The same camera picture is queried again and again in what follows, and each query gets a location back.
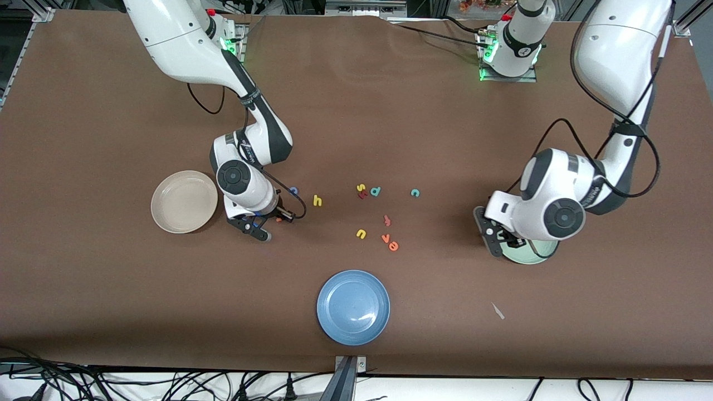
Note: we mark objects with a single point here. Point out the silver metal bracket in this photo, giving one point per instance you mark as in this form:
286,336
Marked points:
361,365

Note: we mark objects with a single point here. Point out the brown table cover sheet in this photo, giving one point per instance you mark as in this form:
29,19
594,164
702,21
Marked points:
356,111

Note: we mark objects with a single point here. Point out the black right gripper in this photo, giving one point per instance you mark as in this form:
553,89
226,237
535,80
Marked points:
277,212

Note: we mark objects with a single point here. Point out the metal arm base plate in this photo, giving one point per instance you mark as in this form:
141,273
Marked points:
240,39
501,79

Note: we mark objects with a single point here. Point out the beige brown plate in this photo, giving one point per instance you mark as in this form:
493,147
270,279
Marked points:
184,201

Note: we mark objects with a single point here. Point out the orange artificial flowers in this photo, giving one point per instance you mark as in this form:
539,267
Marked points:
473,5

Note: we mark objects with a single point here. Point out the aluminium frame rail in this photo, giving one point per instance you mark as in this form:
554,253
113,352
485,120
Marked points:
44,14
682,29

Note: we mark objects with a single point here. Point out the black power plug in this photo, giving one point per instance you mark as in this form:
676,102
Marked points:
242,394
289,390

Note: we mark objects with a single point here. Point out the grey power strip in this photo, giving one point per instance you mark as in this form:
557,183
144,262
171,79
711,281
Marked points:
362,6

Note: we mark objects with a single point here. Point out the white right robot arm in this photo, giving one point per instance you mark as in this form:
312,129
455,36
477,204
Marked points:
178,44

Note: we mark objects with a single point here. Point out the dark grey pole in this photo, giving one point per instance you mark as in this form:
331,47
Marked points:
340,387

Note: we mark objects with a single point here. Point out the small grey paper scrap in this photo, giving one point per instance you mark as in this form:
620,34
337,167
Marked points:
498,311

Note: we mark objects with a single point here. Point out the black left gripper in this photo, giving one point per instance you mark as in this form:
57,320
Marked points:
517,243

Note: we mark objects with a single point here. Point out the blue plate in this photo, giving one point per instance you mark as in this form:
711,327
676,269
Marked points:
353,307

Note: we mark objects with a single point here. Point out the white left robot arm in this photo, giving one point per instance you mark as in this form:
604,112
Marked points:
618,50

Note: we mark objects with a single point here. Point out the light green plate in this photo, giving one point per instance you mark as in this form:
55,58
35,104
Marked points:
529,260

